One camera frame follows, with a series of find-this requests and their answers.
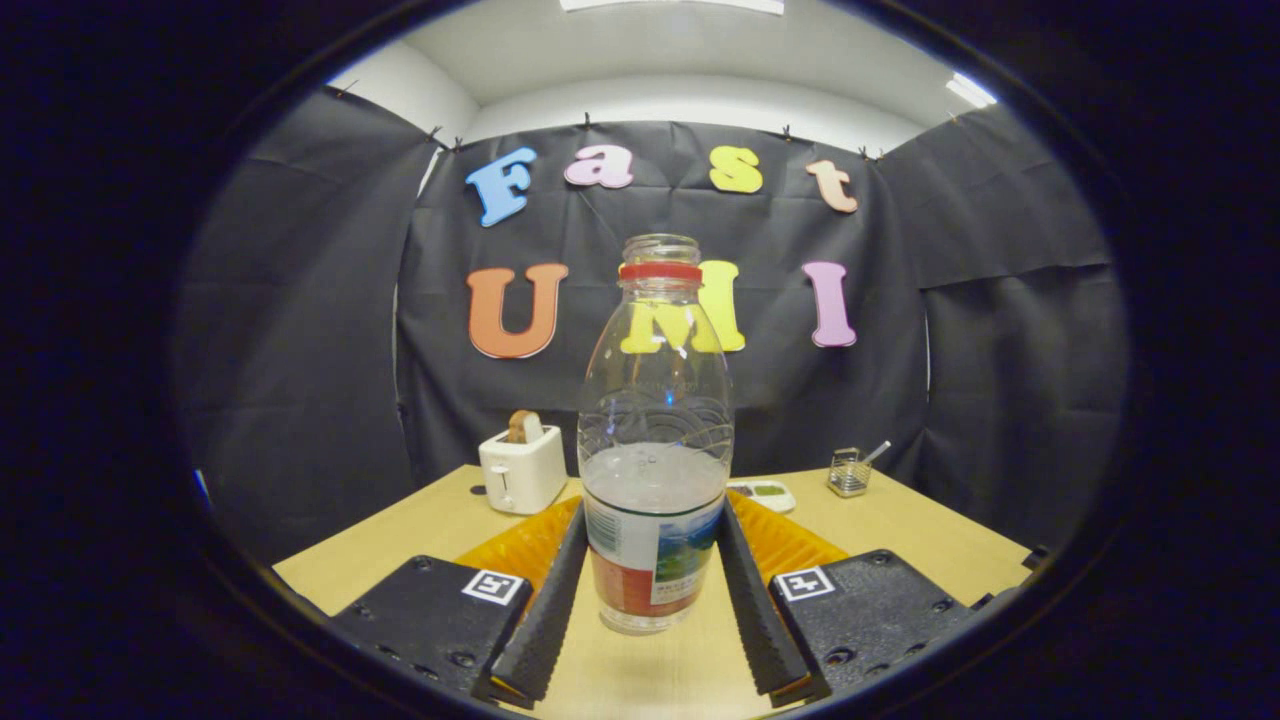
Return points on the clear plastic juice bottle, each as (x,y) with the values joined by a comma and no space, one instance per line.
(655,500)

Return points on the small ceiling light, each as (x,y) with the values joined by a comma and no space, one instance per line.
(970,90)

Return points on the white divided tray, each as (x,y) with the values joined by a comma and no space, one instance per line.
(768,494)

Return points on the long ceiling light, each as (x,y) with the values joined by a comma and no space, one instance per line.
(670,5)

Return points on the black backdrop cloth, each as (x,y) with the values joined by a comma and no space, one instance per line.
(300,330)

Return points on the bread slice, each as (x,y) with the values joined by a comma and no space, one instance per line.
(520,428)

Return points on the wooden table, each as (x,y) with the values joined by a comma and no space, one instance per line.
(400,540)

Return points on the white toaster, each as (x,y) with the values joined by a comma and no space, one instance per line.
(525,475)

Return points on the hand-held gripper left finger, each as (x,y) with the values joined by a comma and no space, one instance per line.
(545,620)

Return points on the metal spoon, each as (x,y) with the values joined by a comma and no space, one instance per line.
(878,451)

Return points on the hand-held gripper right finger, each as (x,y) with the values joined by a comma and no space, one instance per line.
(760,620)

